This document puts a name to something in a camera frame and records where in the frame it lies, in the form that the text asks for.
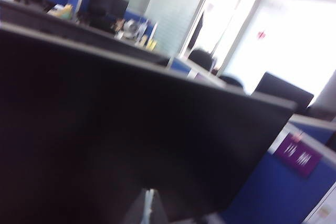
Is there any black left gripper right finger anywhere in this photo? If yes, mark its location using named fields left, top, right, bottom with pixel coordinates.
left=153, top=189, right=169, bottom=224

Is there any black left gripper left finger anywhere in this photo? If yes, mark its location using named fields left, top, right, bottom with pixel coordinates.
left=122, top=189, right=148, bottom=224

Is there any black ASUS monitor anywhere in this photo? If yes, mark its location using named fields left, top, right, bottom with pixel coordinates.
left=0, top=22, right=298, bottom=224

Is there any purple sign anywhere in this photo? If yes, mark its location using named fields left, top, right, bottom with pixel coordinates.
left=275, top=132, right=324, bottom=178

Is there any dark-haired person head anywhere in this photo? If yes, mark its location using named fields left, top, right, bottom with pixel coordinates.
left=218, top=74, right=244, bottom=90
left=188, top=48, right=214, bottom=72

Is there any white filing cabinet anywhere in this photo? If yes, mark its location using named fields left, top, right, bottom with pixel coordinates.
left=304, top=179, right=336, bottom=224

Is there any black background monitor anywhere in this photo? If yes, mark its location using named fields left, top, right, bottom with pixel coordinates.
left=89, top=0, right=130, bottom=20
left=256, top=71, right=315, bottom=116

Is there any yellow paper stack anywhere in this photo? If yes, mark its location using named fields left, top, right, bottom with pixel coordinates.
left=48, top=3, right=74, bottom=20

